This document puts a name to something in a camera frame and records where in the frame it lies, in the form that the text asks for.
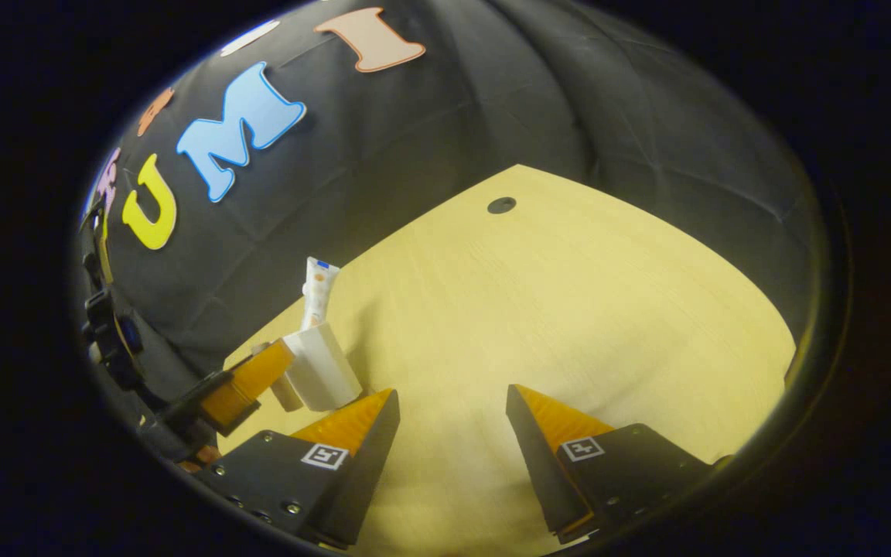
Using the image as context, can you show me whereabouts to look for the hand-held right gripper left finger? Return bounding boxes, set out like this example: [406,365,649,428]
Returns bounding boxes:
[194,388,401,550]

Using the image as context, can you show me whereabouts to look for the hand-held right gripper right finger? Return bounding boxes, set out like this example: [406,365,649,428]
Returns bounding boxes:
[506,384,713,545]

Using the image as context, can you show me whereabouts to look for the white cup with wooden handle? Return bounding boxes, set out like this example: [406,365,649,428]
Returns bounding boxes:
[251,323,364,413]

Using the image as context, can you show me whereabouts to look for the white toothpaste tube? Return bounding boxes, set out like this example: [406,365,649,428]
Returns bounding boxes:
[300,257,340,332]

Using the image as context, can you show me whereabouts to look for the light wooden desktop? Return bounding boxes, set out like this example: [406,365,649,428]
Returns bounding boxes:
[217,164,797,557]

